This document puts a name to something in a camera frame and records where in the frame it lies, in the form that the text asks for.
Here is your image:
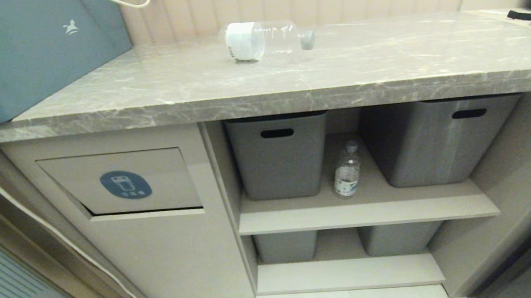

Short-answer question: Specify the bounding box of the clear bottle with grey cap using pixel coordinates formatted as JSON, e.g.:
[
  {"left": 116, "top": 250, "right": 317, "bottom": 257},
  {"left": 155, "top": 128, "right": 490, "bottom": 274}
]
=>
[{"left": 329, "top": 140, "right": 366, "bottom": 199}]

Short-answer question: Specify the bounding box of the beige trash flap blue sticker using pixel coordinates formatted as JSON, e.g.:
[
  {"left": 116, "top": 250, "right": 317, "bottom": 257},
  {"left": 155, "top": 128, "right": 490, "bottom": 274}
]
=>
[{"left": 35, "top": 145, "right": 203, "bottom": 223}]

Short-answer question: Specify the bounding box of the small grey storage bin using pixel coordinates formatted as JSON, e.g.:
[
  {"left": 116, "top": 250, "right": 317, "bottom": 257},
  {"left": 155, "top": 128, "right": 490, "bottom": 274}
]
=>
[
  {"left": 357, "top": 220, "right": 445, "bottom": 259},
  {"left": 254, "top": 229, "right": 321, "bottom": 266}
]

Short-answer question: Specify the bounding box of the clear bottle with white label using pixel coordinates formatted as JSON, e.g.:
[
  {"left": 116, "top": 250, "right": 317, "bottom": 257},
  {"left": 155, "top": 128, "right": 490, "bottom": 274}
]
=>
[{"left": 218, "top": 15, "right": 318, "bottom": 66}]

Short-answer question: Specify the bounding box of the beige cabinet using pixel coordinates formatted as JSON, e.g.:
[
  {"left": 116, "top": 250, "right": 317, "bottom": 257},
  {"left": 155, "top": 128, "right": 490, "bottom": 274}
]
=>
[{"left": 0, "top": 89, "right": 531, "bottom": 298}]

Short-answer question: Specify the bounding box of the large grey storage bin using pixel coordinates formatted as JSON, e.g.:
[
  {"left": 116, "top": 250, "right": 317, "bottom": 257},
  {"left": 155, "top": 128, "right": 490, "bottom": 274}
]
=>
[{"left": 358, "top": 92, "right": 529, "bottom": 192}]

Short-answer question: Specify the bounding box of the blue-grey appliance box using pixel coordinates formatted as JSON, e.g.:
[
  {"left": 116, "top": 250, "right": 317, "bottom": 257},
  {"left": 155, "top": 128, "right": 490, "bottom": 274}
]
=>
[{"left": 0, "top": 0, "right": 140, "bottom": 126}]

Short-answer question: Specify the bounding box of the grey storage bin with handle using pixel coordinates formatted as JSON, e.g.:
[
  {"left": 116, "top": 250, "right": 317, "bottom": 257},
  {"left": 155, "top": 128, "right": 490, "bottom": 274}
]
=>
[{"left": 224, "top": 110, "right": 336, "bottom": 204}]

